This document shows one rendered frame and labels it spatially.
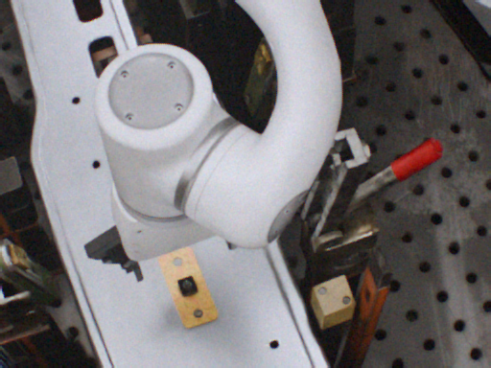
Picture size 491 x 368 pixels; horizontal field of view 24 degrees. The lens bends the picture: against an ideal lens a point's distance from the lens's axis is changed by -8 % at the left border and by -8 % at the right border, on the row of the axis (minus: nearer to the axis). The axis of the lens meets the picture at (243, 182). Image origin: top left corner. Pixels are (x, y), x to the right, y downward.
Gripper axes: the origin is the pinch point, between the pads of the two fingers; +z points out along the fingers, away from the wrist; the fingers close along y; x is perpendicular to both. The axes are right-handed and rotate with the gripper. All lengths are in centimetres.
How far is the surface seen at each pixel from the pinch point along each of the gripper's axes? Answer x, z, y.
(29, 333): -2.9, 19.2, 19.1
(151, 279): -2.2, 12.1, 3.3
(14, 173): -19.5, 13.2, 14.2
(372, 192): 0.6, 1.8, -19.0
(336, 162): 0.6, -8.8, -14.6
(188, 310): 2.4, 11.8, 0.9
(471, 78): -24, 42, -50
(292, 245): -10.4, 42.1, -16.0
